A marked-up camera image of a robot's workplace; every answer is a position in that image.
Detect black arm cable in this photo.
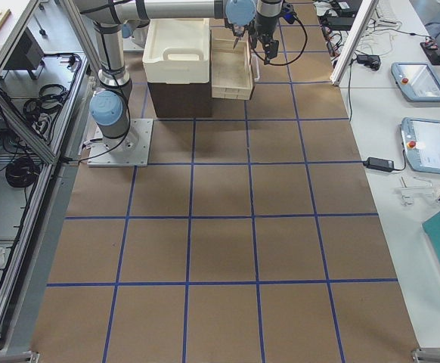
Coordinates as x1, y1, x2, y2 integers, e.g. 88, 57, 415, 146
249, 3, 308, 67

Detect white plastic tray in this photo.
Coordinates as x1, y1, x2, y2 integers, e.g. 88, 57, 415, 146
142, 18, 210, 84

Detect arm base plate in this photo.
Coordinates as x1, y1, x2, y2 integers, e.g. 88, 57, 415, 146
86, 119, 153, 167

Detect black power adapter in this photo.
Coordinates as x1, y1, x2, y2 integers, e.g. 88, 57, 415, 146
363, 157, 395, 172

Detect aluminium side frame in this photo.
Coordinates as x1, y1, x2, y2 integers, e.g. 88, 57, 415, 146
0, 1, 98, 361

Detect brown wooden drawer cabinet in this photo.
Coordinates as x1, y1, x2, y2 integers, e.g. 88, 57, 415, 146
148, 82, 212, 119

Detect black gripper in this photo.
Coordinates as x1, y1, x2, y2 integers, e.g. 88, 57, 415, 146
225, 20, 249, 48
259, 33, 279, 64

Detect aluminium frame post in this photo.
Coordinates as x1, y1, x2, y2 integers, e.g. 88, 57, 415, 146
330, 0, 379, 86

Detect teach pendant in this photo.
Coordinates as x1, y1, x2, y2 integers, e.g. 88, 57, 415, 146
391, 62, 440, 102
400, 117, 440, 174

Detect upper teach pendant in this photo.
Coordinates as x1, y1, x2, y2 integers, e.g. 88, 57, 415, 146
391, 62, 440, 102

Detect lower teach pendant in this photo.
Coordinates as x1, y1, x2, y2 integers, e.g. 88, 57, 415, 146
400, 117, 440, 174

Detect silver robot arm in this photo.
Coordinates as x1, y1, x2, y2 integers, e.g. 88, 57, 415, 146
74, 1, 257, 119
255, 0, 283, 65

